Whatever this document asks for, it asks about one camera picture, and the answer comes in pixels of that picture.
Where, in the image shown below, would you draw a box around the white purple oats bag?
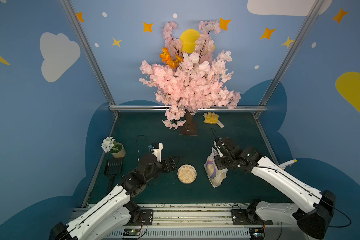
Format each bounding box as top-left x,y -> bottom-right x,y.
204,147 -> 228,188

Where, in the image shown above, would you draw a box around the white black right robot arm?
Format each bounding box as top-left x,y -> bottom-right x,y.
212,137 -> 336,240

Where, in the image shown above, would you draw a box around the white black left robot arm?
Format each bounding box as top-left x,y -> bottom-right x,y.
49,154 -> 180,240

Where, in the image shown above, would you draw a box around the black plastic scoop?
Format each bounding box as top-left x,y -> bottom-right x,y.
104,158 -> 123,194

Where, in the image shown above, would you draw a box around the beige flower pot white flowers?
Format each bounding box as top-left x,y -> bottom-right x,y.
101,137 -> 126,158

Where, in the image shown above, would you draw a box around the yellow green spray bottle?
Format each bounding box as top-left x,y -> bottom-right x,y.
279,159 -> 297,170

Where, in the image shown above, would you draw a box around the yellow hand-shaped toy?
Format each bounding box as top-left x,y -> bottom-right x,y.
204,112 -> 224,128

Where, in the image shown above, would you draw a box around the left green circuit board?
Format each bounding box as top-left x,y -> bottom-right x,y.
123,229 -> 142,238

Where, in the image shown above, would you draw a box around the green circuit board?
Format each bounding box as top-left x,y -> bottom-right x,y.
249,229 -> 265,240
123,229 -> 142,238

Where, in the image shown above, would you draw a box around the right green circuit board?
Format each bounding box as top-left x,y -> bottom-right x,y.
249,229 -> 265,240

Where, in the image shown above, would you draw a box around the pink blossom artificial tree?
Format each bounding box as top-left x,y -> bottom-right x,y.
139,20 -> 241,130

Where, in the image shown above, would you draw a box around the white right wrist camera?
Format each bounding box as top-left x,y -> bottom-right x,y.
214,141 -> 225,158

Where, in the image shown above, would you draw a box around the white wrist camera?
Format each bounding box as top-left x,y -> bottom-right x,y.
149,143 -> 163,163
214,141 -> 225,158

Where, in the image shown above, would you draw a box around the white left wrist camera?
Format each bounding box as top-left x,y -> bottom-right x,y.
149,143 -> 163,163

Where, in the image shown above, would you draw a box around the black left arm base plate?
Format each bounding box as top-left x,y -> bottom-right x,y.
129,209 -> 154,226

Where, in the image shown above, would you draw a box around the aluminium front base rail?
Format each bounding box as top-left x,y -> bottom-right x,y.
73,204 -> 311,240

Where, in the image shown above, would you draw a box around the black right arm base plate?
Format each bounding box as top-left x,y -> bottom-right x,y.
231,205 -> 273,226

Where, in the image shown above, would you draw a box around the aluminium left frame post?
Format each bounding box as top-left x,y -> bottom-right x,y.
60,0 -> 119,118

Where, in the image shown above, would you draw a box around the aluminium frame post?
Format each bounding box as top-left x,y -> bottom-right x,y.
259,0 -> 326,108
60,0 -> 119,118

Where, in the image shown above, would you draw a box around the aluminium right frame post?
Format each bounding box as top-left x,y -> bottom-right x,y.
259,0 -> 326,108

